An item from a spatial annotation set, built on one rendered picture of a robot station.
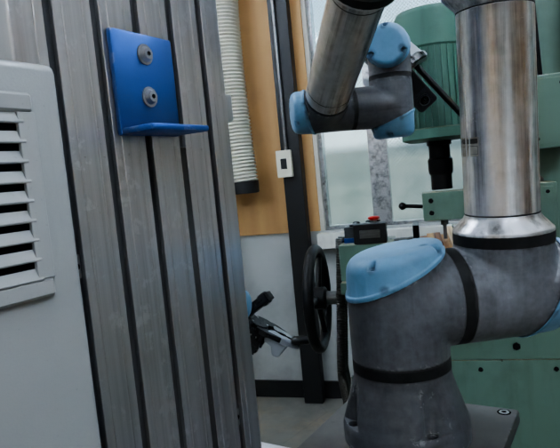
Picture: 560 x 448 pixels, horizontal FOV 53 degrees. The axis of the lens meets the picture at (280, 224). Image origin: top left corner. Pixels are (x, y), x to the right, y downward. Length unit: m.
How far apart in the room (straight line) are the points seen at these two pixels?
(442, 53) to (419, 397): 0.92
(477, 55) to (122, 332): 0.47
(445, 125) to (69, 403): 1.13
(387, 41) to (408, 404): 0.60
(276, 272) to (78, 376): 2.50
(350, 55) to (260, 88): 2.06
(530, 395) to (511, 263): 0.70
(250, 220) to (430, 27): 1.72
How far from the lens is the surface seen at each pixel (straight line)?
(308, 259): 1.42
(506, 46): 0.68
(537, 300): 0.70
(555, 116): 1.30
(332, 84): 0.87
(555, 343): 1.32
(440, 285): 0.65
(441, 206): 1.43
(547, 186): 1.28
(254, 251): 2.90
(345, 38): 0.78
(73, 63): 0.48
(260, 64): 2.88
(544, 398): 1.36
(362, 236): 1.38
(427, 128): 1.38
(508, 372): 1.33
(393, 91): 1.00
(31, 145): 0.38
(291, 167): 2.69
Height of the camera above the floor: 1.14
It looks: 5 degrees down
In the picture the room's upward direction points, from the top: 5 degrees counter-clockwise
